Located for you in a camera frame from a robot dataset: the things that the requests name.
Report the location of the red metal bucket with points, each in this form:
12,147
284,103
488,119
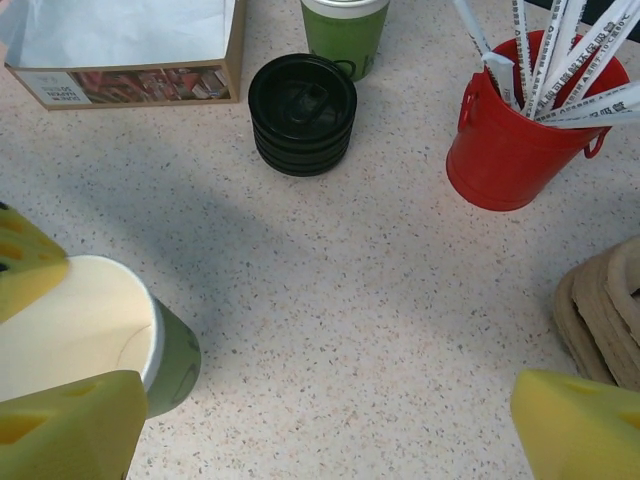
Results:
500,160

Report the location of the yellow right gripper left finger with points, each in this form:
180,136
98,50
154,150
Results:
65,430

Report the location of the black plastic cup lid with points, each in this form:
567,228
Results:
300,90

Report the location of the green paper coffee cup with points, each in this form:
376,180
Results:
100,320

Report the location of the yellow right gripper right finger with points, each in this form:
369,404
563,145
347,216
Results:
575,435

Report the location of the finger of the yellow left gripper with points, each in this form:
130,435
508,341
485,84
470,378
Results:
25,260

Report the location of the stack of green paper cups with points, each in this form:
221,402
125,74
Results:
345,40

